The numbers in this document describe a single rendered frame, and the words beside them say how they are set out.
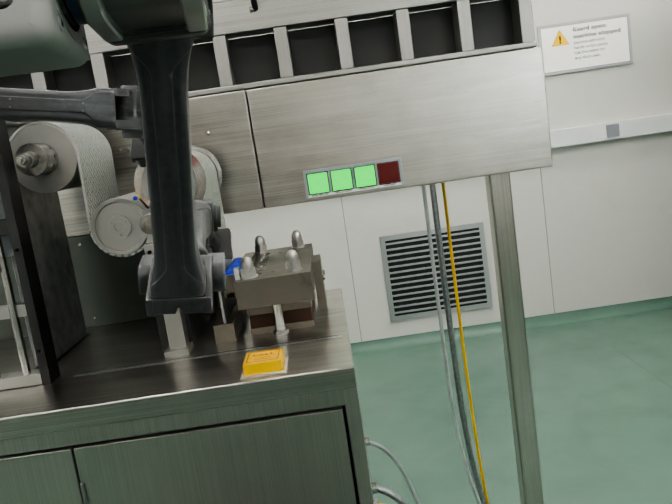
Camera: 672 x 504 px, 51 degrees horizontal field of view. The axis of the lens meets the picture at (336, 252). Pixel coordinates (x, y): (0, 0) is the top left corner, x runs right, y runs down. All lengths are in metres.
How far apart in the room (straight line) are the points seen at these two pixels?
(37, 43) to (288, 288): 1.05
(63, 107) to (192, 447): 0.62
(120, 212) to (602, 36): 3.41
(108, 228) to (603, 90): 3.41
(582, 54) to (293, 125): 2.83
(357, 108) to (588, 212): 2.82
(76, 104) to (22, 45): 0.74
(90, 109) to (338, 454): 0.73
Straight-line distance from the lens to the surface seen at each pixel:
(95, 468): 1.40
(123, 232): 1.53
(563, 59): 4.37
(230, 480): 1.36
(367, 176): 1.80
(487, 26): 1.95
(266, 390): 1.26
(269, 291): 1.47
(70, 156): 1.56
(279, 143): 1.80
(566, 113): 4.37
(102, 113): 1.23
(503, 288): 2.07
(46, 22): 0.48
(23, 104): 1.20
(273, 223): 4.16
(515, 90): 1.87
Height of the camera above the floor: 1.29
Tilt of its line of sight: 9 degrees down
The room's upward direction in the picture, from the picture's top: 8 degrees counter-clockwise
